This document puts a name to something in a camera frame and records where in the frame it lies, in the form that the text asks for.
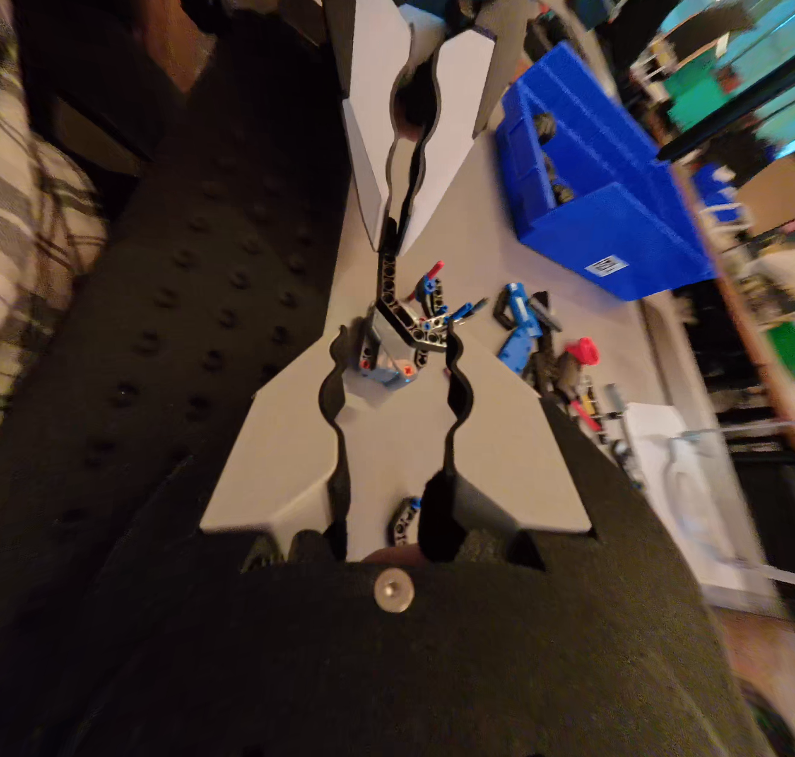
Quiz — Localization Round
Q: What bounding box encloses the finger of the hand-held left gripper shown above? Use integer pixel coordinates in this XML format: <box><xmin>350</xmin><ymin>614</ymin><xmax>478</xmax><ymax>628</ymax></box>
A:
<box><xmin>340</xmin><ymin>0</ymin><xmax>414</xmax><ymax>253</ymax></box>
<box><xmin>396</xmin><ymin>27</ymin><xmax>499</xmax><ymax>256</ymax></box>

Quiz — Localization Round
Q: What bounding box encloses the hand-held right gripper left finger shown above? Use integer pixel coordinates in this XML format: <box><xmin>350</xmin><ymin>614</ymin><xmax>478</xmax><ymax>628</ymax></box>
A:
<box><xmin>199</xmin><ymin>327</ymin><xmax>352</xmax><ymax>562</ymax></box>

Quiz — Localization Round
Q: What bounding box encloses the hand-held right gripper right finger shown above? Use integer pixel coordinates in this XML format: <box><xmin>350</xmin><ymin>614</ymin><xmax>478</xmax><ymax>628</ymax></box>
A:
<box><xmin>419</xmin><ymin>324</ymin><xmax>593</xmax><ymax>562</ymax></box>

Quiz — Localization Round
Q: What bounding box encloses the grey motor toy assembly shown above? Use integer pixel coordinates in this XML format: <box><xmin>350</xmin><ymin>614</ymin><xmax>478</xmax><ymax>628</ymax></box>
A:
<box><xmin>354</xmin><ymin>260</ymin><xmax>493</xmax><ymax>391</ymax></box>

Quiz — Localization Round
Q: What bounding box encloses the grey desk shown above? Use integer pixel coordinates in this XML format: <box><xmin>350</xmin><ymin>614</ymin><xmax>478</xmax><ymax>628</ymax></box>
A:
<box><xmin>251</xmin><ymin>0</ymin><xmax>793</xmax><ymax>615</ymax></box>

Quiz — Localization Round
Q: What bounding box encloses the black cylindrical toy piece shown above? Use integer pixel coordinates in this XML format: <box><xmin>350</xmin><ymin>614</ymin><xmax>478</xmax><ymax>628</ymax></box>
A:
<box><xmin>553</xmin><ymin>353</ymin><xmax>582</xmax><ymax>399</ymax></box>

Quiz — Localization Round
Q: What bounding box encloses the pile of black toy beams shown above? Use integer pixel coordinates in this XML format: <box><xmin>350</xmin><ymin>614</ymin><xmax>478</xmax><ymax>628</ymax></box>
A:
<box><xmin>491</xmin><ymin>282</ymin><xmax>647</xmax><ymax>494</ymax></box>

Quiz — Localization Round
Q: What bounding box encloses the blue rectangular toy panel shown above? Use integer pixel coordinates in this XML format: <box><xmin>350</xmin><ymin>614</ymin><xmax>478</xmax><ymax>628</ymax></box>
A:
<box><xmin>497</xmin><ymin>331</ymin><xmax>542</xmax><ymax>376</ymax></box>
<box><xmin>504</xmin><ymin>282</ymin><xmax>542</xmax><ymax>335</ymax></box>

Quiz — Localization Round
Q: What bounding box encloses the black curved toy beam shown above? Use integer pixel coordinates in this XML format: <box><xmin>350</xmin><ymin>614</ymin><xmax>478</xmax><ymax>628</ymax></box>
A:
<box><xmin>388</xmin><ymin>497</ymin><xmax>424</xmax><ymax>547</ymax></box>

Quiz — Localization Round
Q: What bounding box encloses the white book stand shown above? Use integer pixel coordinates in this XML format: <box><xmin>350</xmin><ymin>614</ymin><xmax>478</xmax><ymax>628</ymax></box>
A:
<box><xmin>620</xmin><ymin>400</ymin><xmax>795</xmax><ymax>605</ymax></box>

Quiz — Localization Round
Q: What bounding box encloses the blue tagged plastic bin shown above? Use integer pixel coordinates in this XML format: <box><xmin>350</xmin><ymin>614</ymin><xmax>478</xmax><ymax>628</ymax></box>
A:
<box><xmin>495</xmin><ymin>41</ymin><xmax>716</xmax><ymax>303</ymax></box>

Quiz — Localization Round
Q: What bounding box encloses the person in plaid shirt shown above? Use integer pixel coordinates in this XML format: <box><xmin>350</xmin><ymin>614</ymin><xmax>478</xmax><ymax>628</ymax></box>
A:
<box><xmin>0</xmin><ymin>0</ymin><xmax>109</xmax><ymax>413</ymax></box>

